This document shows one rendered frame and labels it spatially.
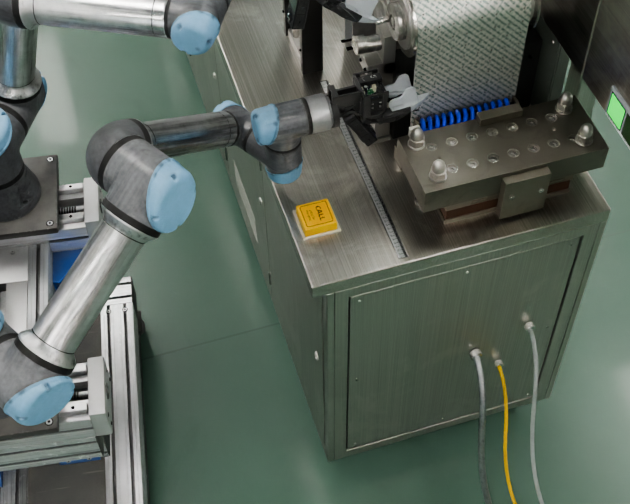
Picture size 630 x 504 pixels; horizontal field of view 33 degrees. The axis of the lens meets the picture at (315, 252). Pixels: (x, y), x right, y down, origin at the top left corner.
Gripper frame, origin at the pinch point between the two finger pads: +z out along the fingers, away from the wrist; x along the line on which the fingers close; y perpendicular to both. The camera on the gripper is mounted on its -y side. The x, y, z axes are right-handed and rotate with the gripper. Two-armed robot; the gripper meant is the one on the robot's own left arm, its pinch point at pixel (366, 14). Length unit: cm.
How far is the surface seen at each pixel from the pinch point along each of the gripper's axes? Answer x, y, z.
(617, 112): -32, 19, 35
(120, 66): 142, -124, 49
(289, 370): 2, -110, 67
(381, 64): -0.7, -8.2, 11.2
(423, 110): -8.0, -10.1, 21.9
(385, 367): -33, -62, 46
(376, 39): 1.1, -4.5, 7.2
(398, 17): -4.0, 4.1, 3.2
